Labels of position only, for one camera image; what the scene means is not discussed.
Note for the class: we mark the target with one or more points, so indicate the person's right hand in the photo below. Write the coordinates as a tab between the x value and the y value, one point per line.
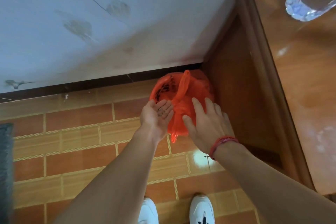
210	129

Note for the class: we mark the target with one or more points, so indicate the person's left hand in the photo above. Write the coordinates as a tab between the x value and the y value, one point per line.
155	121

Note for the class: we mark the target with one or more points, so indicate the litter granules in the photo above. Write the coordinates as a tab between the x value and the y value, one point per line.
161	111

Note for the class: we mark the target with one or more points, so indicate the orange plastic bag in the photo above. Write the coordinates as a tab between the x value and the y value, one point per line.
183	92

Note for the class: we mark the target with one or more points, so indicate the person's left forearm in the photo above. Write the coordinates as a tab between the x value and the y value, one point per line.
113	187

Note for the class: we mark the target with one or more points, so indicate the person's right forearm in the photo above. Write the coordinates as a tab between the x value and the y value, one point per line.
270	187

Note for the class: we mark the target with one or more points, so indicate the person's white right sneaker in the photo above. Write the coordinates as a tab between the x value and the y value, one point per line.
202	209

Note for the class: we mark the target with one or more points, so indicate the person's white sneaker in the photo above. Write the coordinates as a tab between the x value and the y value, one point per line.
148	212
202	209

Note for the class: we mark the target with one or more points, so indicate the person's white left sneaker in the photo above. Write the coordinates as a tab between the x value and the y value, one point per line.
148	212

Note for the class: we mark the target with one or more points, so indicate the red plastic trash bin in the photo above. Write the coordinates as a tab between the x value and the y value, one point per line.
162	87

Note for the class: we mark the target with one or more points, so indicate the brown wooden nightstand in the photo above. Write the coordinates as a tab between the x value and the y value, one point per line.
288	87

